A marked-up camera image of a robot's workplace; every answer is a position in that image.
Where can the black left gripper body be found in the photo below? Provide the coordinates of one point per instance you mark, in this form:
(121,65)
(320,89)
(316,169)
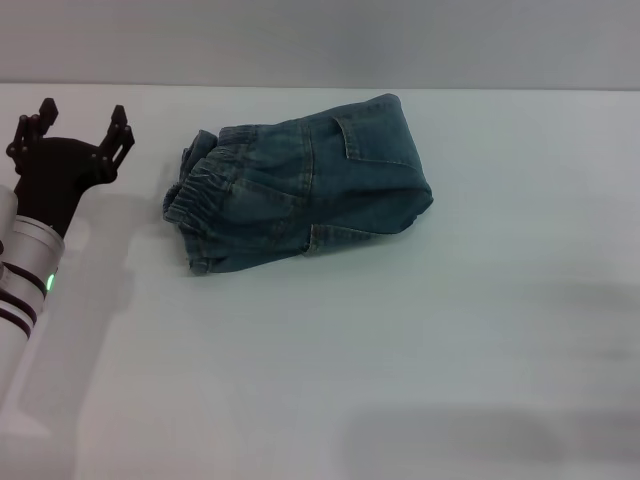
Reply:
(55,175)

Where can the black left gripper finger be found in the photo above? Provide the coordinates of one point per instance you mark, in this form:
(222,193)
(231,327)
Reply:
(120,140)
(32,127)

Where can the blue denim shorts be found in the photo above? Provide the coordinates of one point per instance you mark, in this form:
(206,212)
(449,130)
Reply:
(300,200)

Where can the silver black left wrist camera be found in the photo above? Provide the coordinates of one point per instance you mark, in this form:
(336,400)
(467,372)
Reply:
(7,215)

